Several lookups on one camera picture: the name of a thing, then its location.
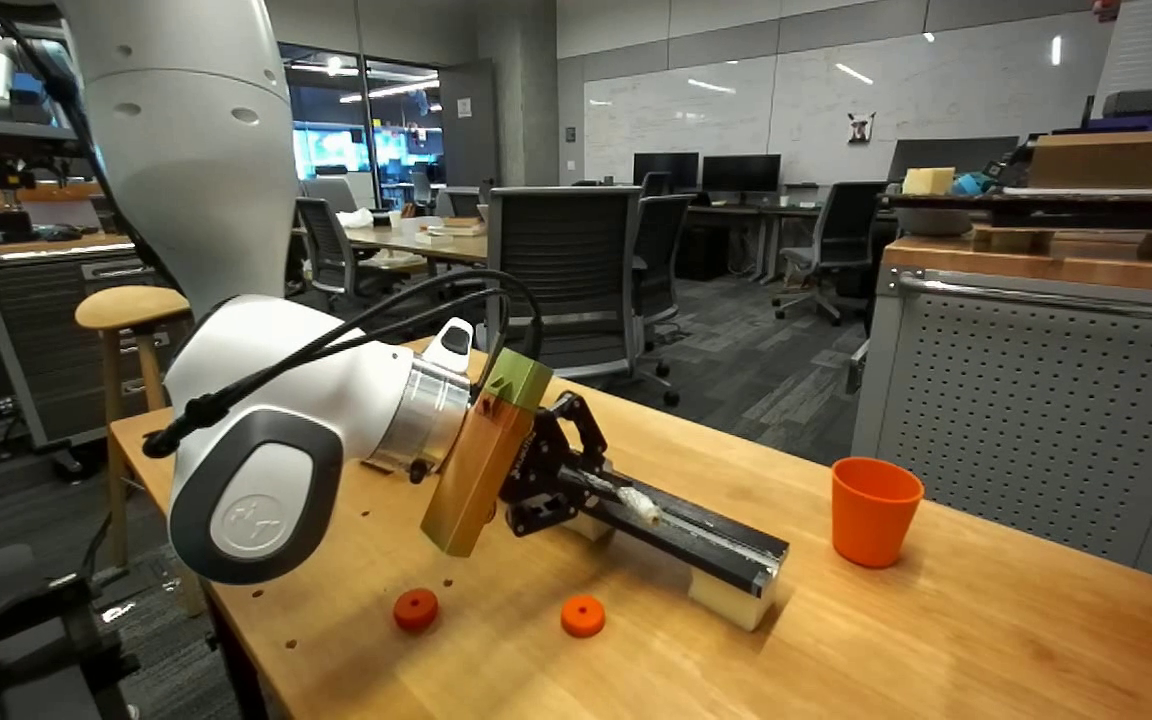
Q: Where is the long black rail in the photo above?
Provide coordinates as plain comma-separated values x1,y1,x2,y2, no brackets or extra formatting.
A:
586,470,788,630

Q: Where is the wooden stool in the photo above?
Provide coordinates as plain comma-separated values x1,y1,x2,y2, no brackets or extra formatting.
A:
71,282,189,569

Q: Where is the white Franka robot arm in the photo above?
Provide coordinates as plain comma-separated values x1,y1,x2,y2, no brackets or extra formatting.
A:
61,0,589,582

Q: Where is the grey perforated metal cabinet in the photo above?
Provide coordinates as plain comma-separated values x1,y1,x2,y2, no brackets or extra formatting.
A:
851,239,1152,570

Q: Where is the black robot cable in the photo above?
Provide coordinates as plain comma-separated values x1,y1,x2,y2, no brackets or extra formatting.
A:
140,267,548,458

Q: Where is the wooden block wrist camera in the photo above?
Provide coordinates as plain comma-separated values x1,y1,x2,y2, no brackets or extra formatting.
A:
419,346,553,556

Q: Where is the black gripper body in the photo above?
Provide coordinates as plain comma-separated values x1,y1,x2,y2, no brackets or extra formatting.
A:
501,392,608,534

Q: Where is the orange disc near edge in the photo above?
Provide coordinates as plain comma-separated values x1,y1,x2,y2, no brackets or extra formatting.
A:
394,586,441,630

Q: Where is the white braided rope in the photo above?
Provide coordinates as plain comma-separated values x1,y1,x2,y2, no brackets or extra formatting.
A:
612,482,665,526

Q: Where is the orange plastic cup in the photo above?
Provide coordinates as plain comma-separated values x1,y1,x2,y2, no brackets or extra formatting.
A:
831,454,924,569

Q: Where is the black office chair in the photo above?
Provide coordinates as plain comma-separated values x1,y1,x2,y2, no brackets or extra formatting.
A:
487,182,679,406

